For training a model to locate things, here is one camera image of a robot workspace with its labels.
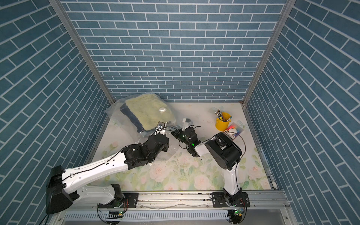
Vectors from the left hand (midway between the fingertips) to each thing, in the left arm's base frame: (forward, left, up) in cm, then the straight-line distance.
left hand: (170, 137), depth 75 cm
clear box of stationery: (+16, -43, -17) cm, 50 cm away
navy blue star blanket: (+30, +36, -11) cm, 48 cm away
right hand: (+12, +2, -8) cm, 14 cm away
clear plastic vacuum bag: (+9, +22, -18) cm, 29 cm away
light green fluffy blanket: (+27, +16, -7) cm, 32 cm away
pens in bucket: (+21, -32, -6) cm, 39 cm away
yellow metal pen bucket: (+19, -36, -14) cm, 43 cm away
